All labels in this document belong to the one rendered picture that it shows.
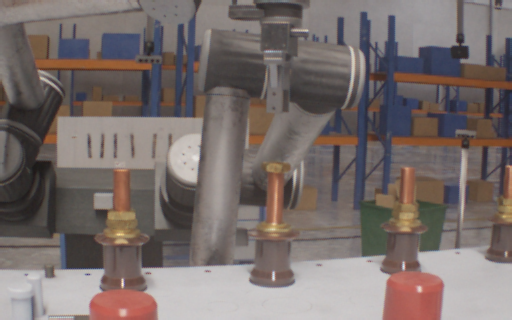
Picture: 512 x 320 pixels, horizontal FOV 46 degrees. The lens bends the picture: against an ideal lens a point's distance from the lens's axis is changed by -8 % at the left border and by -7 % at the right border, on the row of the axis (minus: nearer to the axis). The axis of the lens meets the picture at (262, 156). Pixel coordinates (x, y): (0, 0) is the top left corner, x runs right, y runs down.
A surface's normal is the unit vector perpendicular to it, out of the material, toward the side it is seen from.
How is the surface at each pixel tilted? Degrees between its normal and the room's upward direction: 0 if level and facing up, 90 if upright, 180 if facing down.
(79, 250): 90
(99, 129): 90
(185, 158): 60
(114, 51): 90
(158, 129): 90
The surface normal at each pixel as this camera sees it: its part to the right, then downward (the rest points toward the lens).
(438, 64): 0.29, 0.11
